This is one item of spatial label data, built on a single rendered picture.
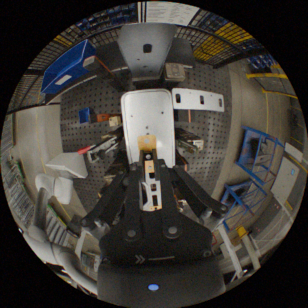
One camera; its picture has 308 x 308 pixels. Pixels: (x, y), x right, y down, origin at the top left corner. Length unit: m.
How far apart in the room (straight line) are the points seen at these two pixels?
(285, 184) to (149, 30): 8.08
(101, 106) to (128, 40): 0.66
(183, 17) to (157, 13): 0.10
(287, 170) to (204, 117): 7.44
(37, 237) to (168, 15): 1.01
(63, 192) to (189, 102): 1.01
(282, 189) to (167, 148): 8.00
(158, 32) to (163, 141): 0.43
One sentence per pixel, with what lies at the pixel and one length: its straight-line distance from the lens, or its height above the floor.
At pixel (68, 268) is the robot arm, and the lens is 0.38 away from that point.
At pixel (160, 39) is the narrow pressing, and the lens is 0.26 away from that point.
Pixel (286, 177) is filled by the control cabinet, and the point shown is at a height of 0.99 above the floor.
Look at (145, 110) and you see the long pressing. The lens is 0.46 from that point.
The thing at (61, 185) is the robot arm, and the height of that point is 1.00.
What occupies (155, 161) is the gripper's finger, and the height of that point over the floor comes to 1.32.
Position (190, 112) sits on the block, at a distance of 0.52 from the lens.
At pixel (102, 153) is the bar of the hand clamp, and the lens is 0.29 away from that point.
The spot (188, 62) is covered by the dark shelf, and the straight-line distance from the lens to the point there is 0.54.
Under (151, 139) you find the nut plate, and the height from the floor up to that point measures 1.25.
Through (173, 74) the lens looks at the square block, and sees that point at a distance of 0.45.
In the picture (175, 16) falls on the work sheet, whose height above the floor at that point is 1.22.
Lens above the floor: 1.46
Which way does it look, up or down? 68 degrees down
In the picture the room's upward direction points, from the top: 169 degrees clockwise
